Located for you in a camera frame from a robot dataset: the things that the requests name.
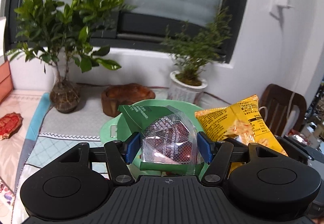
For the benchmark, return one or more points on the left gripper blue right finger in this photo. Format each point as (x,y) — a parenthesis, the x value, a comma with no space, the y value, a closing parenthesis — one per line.
(204,147)

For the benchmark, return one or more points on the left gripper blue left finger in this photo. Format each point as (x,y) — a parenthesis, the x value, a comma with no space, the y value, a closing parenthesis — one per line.
(133,144)

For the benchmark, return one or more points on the green clear date packet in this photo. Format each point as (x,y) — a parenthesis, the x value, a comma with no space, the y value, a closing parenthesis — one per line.
(168,139)

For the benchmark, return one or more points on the yellow chip bag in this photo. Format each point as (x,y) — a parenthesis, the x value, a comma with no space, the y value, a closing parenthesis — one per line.
(241,121)

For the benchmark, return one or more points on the green plastic bowl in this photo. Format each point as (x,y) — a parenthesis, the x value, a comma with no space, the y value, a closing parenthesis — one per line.
(117,129)

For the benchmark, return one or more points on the brown wooden tray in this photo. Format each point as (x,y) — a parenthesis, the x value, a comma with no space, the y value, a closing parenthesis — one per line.
(127,94)

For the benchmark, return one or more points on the dark wooden chair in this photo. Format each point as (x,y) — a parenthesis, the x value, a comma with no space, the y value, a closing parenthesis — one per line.
(276,100)

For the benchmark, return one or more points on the small plant in white pot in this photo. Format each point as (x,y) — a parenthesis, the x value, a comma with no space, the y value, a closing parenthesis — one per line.
(191,53)

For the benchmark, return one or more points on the red gold foil packet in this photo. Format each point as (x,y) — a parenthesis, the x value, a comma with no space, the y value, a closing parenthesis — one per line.
(10,124)

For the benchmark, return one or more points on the orange drawer box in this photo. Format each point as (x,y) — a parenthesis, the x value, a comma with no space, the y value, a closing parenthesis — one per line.
(6,84)

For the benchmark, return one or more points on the leafy plant in glass vase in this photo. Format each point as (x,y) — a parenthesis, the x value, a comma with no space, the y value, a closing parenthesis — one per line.
(57,33)

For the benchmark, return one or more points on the white open box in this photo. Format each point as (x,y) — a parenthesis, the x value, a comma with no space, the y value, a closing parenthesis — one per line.
(2,32)

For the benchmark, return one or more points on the dark window frame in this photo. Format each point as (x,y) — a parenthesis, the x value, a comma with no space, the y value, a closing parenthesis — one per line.
(152,6)

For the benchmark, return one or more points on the white wall hook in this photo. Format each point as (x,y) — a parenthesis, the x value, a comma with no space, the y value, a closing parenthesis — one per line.
(276,7)

